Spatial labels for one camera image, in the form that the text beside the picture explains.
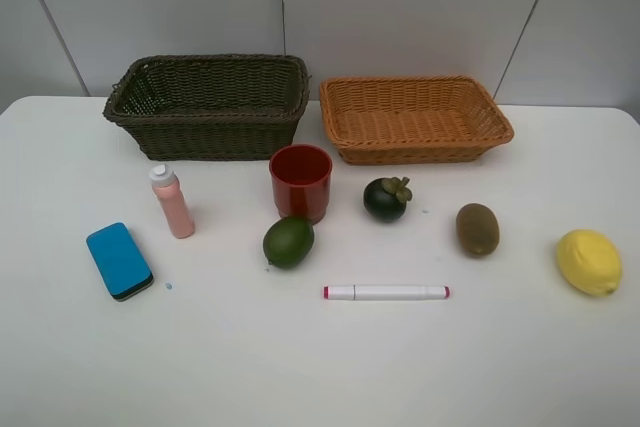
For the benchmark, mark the green lime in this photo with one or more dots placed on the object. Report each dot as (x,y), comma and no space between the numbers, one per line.
(288,242)

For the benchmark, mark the dark mangosteen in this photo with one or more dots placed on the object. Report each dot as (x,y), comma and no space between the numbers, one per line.
(386,199)

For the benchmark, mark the white marker pink caps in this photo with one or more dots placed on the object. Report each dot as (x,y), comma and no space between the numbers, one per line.
(359,292)

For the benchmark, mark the brown kiwi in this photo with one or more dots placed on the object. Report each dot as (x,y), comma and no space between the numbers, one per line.
(477,230)

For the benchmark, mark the yellow lemon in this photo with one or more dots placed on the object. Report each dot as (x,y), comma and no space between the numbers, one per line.
(589,262)

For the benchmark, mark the red plastic cup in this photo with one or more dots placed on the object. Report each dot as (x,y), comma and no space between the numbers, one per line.
(301,180)

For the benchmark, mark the orange wicker basket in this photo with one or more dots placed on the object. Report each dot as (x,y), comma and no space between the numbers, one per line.
(411,120)

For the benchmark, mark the dark brown wicker basket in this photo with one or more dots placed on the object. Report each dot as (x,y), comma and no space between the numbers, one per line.
(223,107)

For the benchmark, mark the pink bottle white cap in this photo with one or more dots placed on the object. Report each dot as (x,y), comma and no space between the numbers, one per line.
(166,186)

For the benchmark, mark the blue whiteboard eraser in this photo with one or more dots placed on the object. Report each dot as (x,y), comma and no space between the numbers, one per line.
(119,261)

